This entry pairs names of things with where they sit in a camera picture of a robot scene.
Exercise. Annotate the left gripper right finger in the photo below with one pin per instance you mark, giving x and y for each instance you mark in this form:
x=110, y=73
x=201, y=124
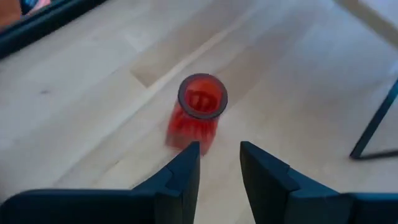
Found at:
x=295, y=205

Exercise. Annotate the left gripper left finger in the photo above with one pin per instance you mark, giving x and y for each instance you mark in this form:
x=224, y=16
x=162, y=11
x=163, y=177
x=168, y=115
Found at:
x=149, y=205

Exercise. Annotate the red ribbed square vase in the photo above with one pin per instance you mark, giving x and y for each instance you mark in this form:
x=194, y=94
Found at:
x=189, y=130

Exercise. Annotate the wooden shelf with black frame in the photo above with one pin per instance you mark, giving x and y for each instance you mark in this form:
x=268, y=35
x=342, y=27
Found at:
x=372, y=124

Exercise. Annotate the black metal table frame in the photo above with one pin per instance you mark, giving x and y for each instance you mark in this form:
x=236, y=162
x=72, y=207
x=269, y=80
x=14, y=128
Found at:
x=31, y=34

